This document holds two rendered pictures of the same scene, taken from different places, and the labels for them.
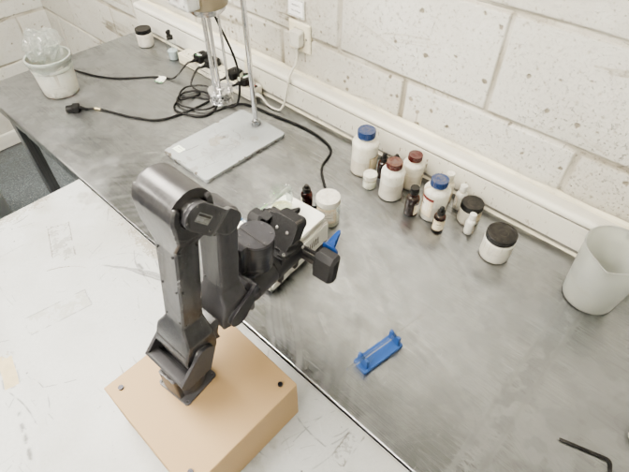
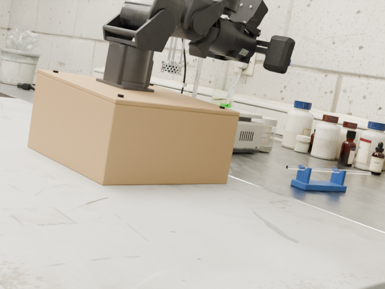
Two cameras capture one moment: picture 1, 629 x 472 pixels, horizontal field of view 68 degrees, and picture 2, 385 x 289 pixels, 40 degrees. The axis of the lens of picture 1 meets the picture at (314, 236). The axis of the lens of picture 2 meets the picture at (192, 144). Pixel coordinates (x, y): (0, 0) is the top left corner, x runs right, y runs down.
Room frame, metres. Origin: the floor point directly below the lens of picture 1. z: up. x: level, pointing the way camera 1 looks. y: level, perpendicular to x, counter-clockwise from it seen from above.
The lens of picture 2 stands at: (-0.42, 0.03, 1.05)
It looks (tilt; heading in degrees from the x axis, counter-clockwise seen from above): 7 degrees down; 4
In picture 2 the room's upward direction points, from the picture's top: 10 degrees clockwise
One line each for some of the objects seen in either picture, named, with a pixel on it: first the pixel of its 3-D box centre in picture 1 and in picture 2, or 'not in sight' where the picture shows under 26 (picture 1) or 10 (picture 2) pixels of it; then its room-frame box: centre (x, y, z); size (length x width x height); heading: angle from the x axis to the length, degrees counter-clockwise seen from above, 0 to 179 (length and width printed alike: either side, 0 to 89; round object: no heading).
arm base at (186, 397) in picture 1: (185, 369); (129, 66); (0.34, 0.20, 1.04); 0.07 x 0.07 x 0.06; 54
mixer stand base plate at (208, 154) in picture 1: (226, 142); not in sight; (1.13, 0.26, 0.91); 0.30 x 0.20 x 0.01; 137
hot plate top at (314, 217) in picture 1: (288, 219); (227, 110); (0.74, 0.06, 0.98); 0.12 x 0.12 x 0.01; 52
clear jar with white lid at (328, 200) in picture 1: (328, 208); (262, 133); (0.82, -0.03, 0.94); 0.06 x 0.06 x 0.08
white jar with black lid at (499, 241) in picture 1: (498, 243); not in sight; (0.71, -0.42, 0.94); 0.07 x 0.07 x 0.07
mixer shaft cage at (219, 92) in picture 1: (214, 55); (177, 31); (1.14, 0.25, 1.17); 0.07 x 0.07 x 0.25
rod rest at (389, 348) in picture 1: (378, 349); (320, 178); (0.45, -0.12, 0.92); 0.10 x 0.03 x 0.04; 127
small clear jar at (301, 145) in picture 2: (370, 180); (302, 144); (0.95, -0.15, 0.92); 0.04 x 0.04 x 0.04
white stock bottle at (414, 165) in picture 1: (413, 169); (346, 141); (0.95, -0.26, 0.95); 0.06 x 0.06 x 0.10
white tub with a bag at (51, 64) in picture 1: (49, 60); (19, 55); (1.44, 0.85, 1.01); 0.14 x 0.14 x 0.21
